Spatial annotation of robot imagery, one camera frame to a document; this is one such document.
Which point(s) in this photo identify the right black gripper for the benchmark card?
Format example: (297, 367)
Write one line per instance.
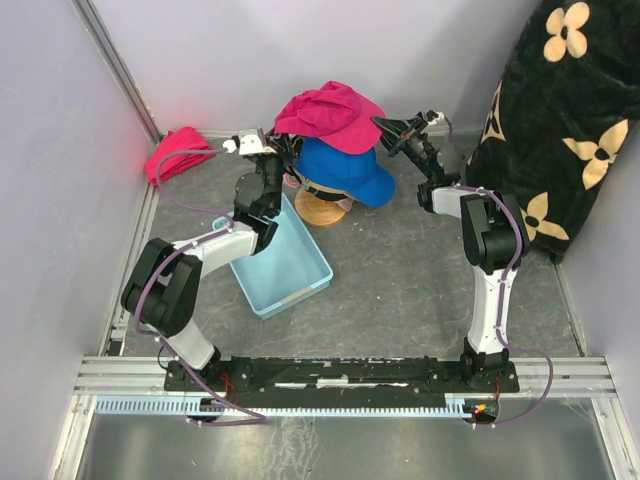
(390, 131)

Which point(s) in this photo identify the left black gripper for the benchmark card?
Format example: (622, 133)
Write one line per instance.
(283, 147)

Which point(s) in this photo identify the pink cap with R logo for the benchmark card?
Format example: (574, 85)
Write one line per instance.
(293, 179)

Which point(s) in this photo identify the magenta cap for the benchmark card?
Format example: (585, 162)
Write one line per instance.
(335, 114)

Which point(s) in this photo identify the colourful cap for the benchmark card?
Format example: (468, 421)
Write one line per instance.
(358, 175)

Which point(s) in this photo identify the tan cap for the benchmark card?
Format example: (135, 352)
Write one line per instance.
(308, 184)

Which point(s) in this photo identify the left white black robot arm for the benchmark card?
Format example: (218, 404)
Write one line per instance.
(162, 289)

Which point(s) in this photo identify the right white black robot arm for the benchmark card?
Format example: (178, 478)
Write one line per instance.
(493, 235)

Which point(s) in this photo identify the wooden hat stand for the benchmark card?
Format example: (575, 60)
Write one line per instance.
(316, 212)

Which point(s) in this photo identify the red cloth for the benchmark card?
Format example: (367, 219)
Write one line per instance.
(179, 151)

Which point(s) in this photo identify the light blue plastic basket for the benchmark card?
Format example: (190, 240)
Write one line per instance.
(291, 269)

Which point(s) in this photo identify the black floral blanket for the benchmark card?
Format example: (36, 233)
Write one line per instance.
(566, 101)

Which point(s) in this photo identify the aluminium corner profile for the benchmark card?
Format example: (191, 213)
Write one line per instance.
(94, 24)

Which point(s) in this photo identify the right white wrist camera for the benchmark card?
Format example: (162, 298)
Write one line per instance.
(433, 117)

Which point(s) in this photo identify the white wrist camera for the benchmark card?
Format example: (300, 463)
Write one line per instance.
(248, 142)
(433, 117)

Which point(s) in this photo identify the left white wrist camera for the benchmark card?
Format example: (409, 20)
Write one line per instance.
(248, 142)

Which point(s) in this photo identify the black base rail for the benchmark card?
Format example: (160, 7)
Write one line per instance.
(263, 382)

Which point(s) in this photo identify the light blue cable duct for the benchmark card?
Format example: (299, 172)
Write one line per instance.
(201, 408)

